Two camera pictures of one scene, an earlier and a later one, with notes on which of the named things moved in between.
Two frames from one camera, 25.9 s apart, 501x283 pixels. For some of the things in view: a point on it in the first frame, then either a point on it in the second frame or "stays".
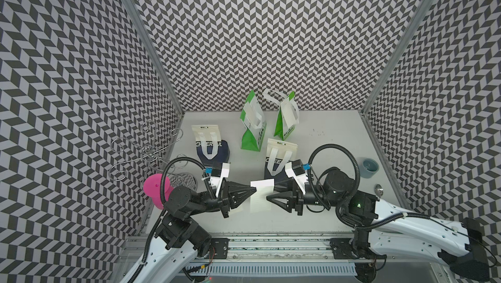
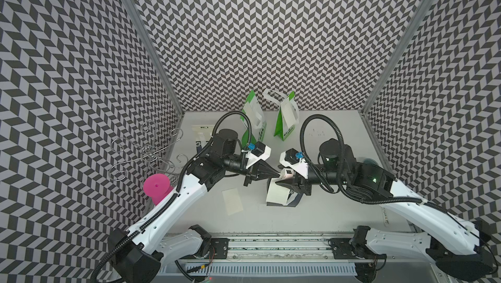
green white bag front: (253, 119) stays
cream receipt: (254, 113) stays
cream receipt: (288, 111) stays
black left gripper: (232, 196) → (252, 171)
